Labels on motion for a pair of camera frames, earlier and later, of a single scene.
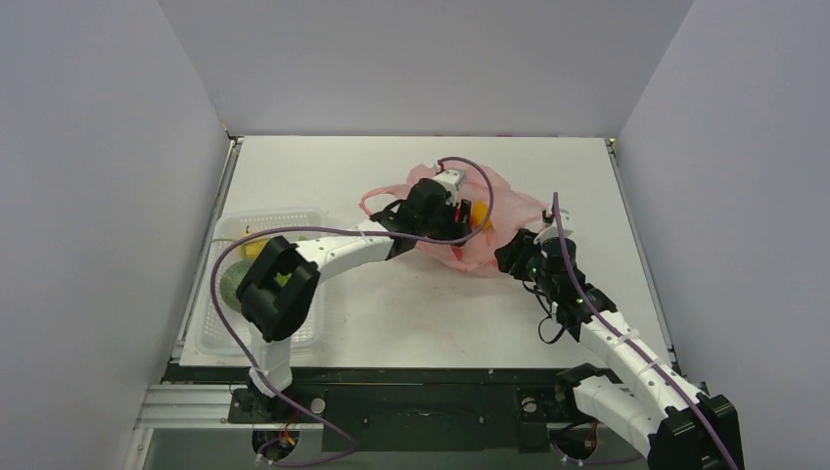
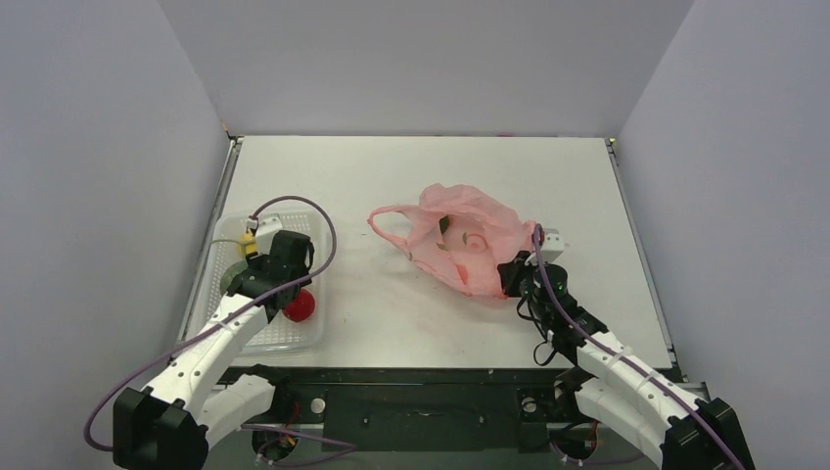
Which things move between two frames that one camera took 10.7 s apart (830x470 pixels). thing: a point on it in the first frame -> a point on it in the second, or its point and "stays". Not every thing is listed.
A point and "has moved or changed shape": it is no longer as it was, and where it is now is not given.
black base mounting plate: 404,408 stays
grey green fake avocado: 231,279 stays
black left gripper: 452,229 -> 258,259
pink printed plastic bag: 510,211 has moved or changed shape
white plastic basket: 221,331 stays
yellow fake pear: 250,250 stays
